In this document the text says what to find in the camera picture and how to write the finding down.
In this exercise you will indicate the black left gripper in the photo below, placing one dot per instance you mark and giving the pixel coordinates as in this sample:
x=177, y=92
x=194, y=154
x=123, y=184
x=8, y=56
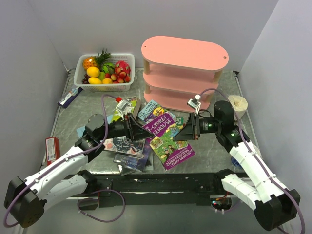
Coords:
x=140, y=135

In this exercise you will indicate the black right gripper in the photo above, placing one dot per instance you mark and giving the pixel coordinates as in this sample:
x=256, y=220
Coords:
x=187, y=133

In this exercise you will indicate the light blue 143-storey treehouse book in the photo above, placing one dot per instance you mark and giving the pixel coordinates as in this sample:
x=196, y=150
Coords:
x=151, y=111

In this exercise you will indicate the purple 117-storey treehouse book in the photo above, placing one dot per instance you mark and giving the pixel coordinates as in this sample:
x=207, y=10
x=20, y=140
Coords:
x=170, y=153

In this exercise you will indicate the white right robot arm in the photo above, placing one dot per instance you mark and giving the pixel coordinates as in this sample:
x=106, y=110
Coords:
x=272, y=202

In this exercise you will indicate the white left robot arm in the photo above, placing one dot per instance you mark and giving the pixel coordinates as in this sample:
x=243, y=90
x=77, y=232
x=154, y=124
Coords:
x=27, y=199

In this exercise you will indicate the green 104-storey treehouse book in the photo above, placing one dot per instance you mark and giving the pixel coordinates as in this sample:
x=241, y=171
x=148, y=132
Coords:
x=179, y=122

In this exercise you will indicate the lime green comic book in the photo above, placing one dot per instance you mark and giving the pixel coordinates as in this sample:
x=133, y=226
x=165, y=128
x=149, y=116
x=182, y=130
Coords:
x=135, y=103

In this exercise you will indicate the floral Little Women book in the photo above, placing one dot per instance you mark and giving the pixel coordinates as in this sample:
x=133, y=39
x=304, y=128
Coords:
x=121, y=145

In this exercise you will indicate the dark purple book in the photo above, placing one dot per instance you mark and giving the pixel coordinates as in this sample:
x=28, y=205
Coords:
x=140, y=159

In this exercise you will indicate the light blue cat book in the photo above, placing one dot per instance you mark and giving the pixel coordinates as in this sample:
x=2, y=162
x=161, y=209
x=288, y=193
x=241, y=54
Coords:
x=80, y=131

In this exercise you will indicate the beige paper roll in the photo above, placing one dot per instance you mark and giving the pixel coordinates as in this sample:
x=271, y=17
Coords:
x=239, y=104

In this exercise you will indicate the pink dragon fruit toy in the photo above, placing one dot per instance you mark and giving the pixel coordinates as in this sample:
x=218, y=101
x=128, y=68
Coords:
x=122, y=66

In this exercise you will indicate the pink three-tier shelf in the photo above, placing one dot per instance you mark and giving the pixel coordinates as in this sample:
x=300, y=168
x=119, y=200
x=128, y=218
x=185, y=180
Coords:
x=177, y=69

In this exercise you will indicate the yellow mango toy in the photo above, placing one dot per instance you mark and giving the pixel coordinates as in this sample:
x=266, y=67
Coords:
x=94, y=80

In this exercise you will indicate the white plastic fruit basket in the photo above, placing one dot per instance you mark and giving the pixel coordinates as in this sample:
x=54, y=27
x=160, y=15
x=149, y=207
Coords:
x=110, y=80

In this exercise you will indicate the orange toy fruit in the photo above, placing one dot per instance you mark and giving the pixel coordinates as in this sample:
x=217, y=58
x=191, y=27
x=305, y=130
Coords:
x=93, y=72

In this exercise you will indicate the purple white toothpaste box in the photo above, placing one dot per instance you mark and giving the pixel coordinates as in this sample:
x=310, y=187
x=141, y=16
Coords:
x=69, y=97

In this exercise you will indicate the toy pineapple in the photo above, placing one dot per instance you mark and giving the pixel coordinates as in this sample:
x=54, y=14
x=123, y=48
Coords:
x=96, y=61

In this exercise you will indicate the red box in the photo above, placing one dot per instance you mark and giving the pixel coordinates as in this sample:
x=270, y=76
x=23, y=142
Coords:
x=52, y=149

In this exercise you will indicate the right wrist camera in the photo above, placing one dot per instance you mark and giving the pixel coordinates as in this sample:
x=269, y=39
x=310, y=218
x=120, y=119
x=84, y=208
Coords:
x=195, y=103

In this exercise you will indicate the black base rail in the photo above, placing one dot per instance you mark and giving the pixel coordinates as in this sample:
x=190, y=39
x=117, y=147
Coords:
x=155, y=189

